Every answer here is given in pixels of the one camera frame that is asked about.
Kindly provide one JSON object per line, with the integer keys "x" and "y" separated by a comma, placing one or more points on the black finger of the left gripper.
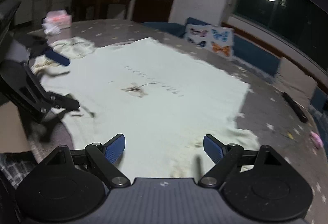
{"x": 59, "y": 101}

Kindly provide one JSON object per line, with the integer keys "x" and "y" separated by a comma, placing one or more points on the water dispenser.
{"x": 37, "y": 11}

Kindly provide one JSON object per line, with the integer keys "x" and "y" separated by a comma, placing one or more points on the pale green t-shirt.
{"x": 163, "y": 101}

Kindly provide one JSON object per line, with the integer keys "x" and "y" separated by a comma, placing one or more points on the pink wrapped packet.
{"x": 316, "y": 139}

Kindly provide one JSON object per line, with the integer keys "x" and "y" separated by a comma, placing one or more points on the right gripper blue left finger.
{"x": 114, "y": 148}

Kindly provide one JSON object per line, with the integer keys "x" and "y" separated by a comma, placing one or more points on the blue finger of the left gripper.
{"x": 58, "y": 58}

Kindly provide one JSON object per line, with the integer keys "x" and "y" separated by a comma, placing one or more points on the crumpled white tissue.
{"x": 50, "y": 28}

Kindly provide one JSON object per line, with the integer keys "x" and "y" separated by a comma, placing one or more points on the pink tissue box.
{"x": 60, "y": 18}

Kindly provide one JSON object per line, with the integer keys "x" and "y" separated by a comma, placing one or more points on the butterfly print cushion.
{"x": 218, "y": 40}

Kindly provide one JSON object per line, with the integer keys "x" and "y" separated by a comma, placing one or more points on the blue bench sofa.
{"x": 261, "y": 59}

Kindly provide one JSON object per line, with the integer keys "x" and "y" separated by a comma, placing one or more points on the wooden side table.
{"x": 104, "y": 9}

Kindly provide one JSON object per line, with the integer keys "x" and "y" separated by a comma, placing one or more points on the beige cushion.
{"x": 293, "y": 81}

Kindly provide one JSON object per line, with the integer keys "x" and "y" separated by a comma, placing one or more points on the black remote control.
{"x": 295, "y": 107}

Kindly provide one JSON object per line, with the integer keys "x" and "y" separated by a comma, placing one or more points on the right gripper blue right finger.
{"x": 214, "y": 148}

